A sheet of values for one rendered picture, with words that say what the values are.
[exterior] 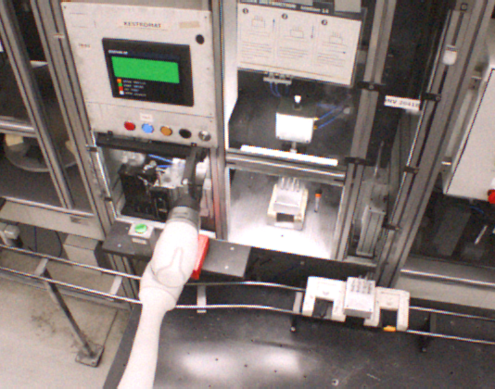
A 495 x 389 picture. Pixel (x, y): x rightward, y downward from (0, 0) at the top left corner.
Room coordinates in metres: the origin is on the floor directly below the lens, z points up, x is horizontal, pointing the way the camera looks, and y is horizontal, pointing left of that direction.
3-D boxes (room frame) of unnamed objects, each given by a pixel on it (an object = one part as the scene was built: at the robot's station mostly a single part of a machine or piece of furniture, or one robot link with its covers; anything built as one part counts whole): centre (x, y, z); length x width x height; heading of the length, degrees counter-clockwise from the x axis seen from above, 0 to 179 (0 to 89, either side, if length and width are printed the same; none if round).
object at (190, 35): (1.30, 0.31, 1.60); 0.42 x 0.29 x 0.46; 79
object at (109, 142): (1.17, 0.34, 1.37); 0.36 x 0.04 x 0.04; 79
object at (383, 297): (0.92, -0.35, 0.84); 0.36 x 0.14 x 0.10; 79
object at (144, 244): (1.11, 0.40, 0.97); 0.08 x 0.08 x 0.12; 79
